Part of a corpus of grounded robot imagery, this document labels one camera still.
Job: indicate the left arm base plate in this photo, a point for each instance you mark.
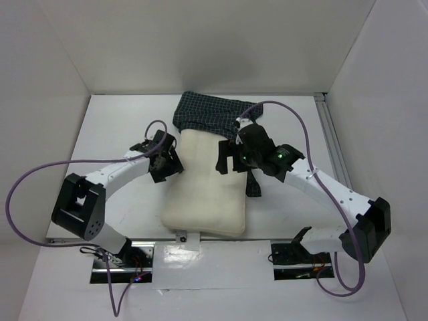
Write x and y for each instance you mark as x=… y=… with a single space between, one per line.
x=138 y=267

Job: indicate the white pillow care label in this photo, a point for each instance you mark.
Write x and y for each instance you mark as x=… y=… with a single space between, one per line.
x=189 y=240

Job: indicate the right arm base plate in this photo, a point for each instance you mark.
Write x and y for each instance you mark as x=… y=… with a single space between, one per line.
x=292 y=262

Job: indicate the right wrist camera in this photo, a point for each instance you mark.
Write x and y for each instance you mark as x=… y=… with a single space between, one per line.
x=240 y=124

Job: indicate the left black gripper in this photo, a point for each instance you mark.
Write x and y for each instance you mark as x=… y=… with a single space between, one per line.
x=176 y=166

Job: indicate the cream pillow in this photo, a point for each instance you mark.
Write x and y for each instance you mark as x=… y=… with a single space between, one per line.
x=200 y=199

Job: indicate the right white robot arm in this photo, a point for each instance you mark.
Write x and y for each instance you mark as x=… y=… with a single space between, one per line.
x=367 y=222

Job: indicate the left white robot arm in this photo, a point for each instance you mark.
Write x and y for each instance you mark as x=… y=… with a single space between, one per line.
x=81 y=204

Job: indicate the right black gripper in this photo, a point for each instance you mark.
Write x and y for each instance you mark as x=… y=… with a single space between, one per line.
x=228 y=158

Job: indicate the aluminium rail right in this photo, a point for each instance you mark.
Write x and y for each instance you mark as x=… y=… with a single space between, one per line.
x=332 y=142

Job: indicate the dark plaid pillowcase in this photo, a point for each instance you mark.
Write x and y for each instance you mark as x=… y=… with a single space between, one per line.
x=209 y=114

